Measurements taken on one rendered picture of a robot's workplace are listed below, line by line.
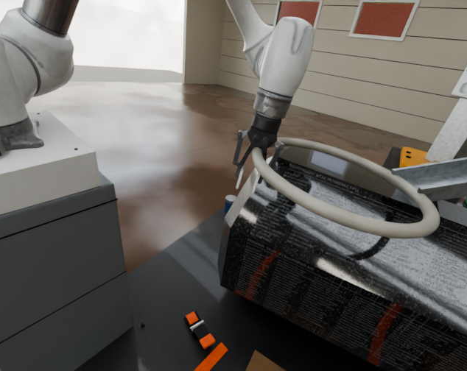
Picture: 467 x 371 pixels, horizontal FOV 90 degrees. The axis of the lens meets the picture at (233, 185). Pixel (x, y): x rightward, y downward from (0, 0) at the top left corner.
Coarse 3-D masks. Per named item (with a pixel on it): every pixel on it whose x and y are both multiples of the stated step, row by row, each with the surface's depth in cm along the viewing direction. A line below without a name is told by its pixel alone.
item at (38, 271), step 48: (96, 192) 68; (0, 240) 55; (48, 240) 63; (96, 240) 75; (0, 288) 60; (48, 288) 69; (96, 288) 83; (0, 336) 65; (48, 336) 77; (96, 336) 94
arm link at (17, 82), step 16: (0, 48) 52; (16, 48) 58; (0, 64) 52; (16, 64) 56; (0, 80) 53; (16, 80) 57; (32, 80) 62; (0, 96) 53; (16, 96) 57; (0, 112) 54; (16, 112) 58
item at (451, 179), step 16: (448, 160) 72; (464, 160) 71; (400, 176) 73; (416, 176) 73; (432, 176) 73; (448, 176) 72; (464, 176) 71; (432, 192) 63; (448, 192) 63; (464, 192) 64
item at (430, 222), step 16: (288, 144) 81; (304, 144) 83; (320, 144) 84; (256, 160) 58; (352, 160) 81; (368, 160) 79; (272, 176) 52; (384, 176) 74; (288, 192) 48; (304, 192) 47; (416, 192) 64; (320, 208) 45; (336, 208) 45; (432, 208) 55; (352, 224) 44; (368, 224) 43; (384, 224) 44; (400, 224) 45; (416, 224) 47; (432, 224) 48
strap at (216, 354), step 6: (216, 348) 106; (222, 348) 107; (210, 354) 104; (216, 354) 104; (222, 354) 105; (204, 360) 102; (210, 360) 102; (216, 360) 102; (198, 366) 100; (204, 366) 100; (210, 366) 100
